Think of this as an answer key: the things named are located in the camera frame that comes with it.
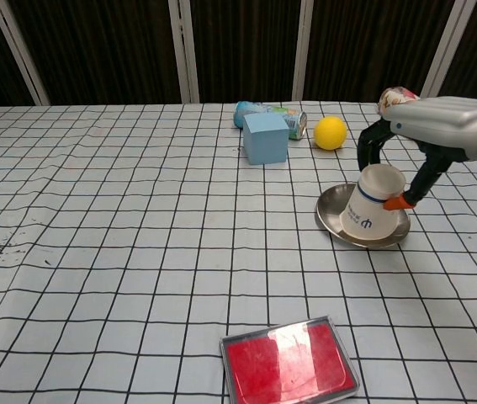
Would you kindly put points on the silver metal plate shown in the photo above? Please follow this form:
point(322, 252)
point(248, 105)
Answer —
point(330, 210)

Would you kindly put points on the juice bottle with fruit label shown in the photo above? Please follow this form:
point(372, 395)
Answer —
point(393, 97)

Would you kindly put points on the yellow ball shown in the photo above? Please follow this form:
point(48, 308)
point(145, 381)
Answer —
point(330, 133)

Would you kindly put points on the white screen frame post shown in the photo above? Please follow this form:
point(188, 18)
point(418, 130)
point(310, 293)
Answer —
point(184, 50)
point(303, 50)
point(19, 50)
point(446, 46)

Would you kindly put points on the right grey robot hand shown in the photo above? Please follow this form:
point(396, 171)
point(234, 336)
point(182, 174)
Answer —
point(440, 122)

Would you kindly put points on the white paper cup blue print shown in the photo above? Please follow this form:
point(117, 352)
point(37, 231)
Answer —
point(368, 210)

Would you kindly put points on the dark pleated curtain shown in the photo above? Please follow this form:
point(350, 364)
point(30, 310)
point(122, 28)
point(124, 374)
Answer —
point(103, 46)

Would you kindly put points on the white black checkered tablecloth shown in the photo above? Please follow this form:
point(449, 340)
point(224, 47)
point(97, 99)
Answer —
point(116, 252)

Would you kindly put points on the blue drink can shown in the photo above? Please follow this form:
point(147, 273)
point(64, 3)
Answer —
point(255, 108)

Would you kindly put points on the red ink pad clear case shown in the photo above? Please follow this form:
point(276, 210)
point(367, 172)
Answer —
point(288, 366)

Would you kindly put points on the light blue cube block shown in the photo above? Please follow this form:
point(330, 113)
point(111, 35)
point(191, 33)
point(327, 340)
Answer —
point(265, 141)

